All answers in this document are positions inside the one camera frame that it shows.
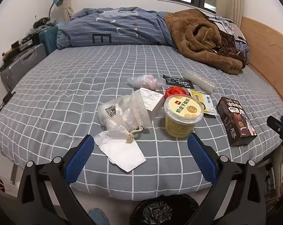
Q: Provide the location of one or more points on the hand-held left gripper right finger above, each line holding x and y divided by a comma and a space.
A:
202, 159

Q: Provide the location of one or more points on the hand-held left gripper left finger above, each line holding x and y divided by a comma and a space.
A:
80, 159

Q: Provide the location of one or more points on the dark brown carton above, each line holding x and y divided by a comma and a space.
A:
235, 121

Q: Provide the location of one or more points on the white tissue paper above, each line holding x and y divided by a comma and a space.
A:
122, 154

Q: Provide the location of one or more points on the yellow yogurt cup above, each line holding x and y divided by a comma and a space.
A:
179, 121

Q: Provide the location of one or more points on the yellow and white sachet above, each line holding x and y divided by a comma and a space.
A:
206, 103

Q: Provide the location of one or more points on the trash bin with black liner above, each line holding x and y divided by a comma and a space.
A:
155, 212

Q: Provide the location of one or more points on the white cardboard box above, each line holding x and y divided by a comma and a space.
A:
152, 100

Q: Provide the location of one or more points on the black sachet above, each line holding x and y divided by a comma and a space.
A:
176, 82

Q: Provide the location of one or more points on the clear plastic bag red print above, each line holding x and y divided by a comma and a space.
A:
143, 80

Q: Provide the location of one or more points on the blue slipper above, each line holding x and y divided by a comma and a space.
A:
97, 216

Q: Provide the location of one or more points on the wooden headboard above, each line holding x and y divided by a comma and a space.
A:
268, 58

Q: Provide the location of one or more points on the grey checked bed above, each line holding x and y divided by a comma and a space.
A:
85, 75

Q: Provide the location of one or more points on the dark brown patterned cloth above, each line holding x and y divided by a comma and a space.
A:
228, 49

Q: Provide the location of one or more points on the patterned pillow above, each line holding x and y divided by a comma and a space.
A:
225, 25

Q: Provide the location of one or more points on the grey suitcase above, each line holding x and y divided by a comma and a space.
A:
22, 63

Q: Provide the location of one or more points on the brown fleece blanket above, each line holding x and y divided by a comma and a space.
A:
190, 35

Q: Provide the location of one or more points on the teal suitcase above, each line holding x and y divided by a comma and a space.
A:
49, 39

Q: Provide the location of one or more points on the pile of dark boxes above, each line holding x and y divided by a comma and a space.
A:
22, 43

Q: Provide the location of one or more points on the beige striped curtain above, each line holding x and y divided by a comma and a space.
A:
228, 0

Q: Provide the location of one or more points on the blue striped duvet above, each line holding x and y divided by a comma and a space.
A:
122, 30

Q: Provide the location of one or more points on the cream curtain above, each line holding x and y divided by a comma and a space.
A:
66, 2

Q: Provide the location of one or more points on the blue desk lamp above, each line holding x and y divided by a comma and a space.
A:
57, 1

